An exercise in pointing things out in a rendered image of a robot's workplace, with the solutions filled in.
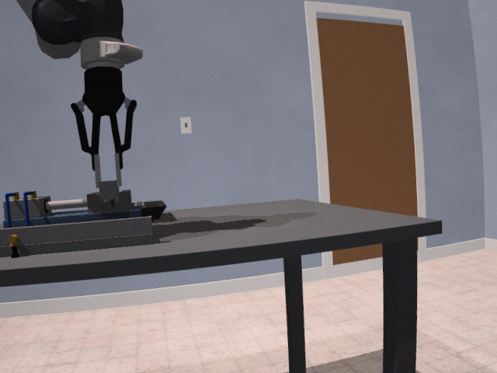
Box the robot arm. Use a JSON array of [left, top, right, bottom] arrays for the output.
[[16, 0, 143, 70]]

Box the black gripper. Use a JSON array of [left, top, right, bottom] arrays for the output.
[[71, 67, 137, 188]]

